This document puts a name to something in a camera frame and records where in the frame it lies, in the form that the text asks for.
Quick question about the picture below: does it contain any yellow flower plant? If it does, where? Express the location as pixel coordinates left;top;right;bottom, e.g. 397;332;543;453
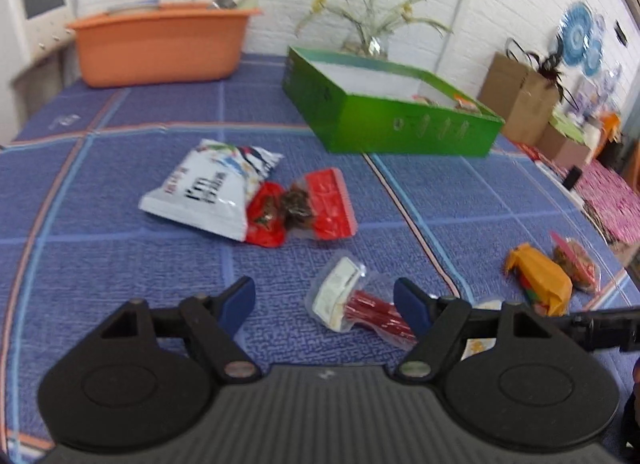
295;0;453;52

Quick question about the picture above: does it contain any blue checked cloth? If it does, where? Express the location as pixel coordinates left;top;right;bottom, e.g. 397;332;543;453
0;51;640;464

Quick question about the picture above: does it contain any printed bowl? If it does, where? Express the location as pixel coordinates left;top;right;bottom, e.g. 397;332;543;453
107;0;161;12

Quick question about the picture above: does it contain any red sausage stick packet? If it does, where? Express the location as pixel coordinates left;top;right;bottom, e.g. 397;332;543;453
305;256;418;349

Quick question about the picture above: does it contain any pink patterned cloth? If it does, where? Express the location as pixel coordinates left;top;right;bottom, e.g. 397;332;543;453
575;159;640;245

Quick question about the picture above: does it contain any blue wall decoration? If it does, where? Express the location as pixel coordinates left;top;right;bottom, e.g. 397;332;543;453
557;1;606;77

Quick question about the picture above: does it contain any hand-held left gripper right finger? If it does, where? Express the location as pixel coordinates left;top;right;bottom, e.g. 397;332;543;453
393;278;572;386

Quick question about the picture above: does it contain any orange plastic basin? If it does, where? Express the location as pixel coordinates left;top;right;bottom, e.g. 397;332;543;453
66;3;264;89

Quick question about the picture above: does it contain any small cardboard box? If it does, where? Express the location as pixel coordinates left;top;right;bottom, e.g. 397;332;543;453
537;121;593;170

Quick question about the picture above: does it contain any small white yellow packet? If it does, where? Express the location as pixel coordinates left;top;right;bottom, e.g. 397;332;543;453
460;296;503;362

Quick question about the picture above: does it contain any brown paper bag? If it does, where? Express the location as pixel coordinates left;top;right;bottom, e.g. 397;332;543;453
477;38;563;145

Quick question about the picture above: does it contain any clear packet with dark snack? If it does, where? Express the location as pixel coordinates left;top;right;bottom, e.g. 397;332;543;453
279;167;359;241

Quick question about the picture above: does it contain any glass vase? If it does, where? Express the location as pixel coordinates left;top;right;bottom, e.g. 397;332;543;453
345;31;390;60

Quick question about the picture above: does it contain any pink edged nut packet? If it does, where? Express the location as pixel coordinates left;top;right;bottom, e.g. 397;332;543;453
549;230;602;294

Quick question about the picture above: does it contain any black dried plant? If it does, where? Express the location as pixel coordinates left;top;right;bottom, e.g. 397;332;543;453
525;39;576;105

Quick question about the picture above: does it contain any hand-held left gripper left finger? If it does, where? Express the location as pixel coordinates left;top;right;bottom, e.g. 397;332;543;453
95;275;262;386

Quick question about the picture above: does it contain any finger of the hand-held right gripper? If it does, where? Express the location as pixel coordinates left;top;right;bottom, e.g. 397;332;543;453
547;305;640;354

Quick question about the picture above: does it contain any orange snack packet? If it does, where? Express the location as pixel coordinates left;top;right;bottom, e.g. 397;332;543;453
502;242;573;317

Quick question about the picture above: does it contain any green cardboard box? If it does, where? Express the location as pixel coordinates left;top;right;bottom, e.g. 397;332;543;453
281;46;506;159

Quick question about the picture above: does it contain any white snack packet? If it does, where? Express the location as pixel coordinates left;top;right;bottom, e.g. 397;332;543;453
138;139;284;243

